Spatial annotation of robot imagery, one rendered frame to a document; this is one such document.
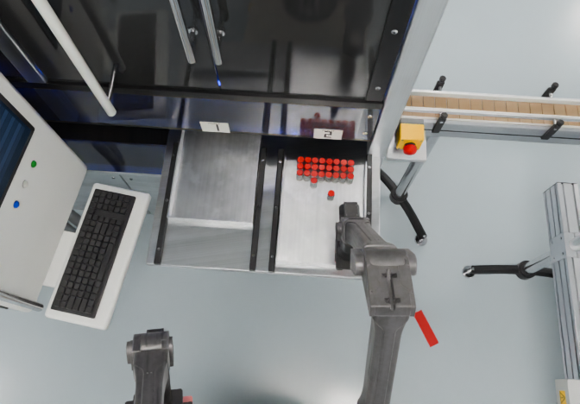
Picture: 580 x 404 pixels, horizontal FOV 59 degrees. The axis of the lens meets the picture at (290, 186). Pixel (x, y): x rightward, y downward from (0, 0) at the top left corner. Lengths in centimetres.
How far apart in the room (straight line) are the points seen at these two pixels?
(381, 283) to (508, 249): 183
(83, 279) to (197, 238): 37
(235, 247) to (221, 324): 90
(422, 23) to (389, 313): 59
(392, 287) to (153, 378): 45
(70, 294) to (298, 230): 72
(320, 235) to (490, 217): 130
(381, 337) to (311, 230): 71
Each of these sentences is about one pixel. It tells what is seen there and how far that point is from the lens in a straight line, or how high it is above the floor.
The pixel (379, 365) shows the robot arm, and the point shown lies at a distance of 98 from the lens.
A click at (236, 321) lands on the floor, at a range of 243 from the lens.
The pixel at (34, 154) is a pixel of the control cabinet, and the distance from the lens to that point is 157.
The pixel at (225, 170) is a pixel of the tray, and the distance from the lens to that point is 166.
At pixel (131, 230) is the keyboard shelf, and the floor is 80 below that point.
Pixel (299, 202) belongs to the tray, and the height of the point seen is 88.
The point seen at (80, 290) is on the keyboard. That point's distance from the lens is 172.
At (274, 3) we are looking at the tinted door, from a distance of 111.
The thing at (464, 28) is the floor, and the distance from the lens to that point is 322.
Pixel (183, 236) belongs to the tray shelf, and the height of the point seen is 88.
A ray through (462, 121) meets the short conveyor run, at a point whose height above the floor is 93.
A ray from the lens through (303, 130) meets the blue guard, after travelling 154.
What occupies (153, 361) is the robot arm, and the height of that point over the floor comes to 141.
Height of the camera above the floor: 240
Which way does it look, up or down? 69 degrees down
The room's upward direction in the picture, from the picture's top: straight up
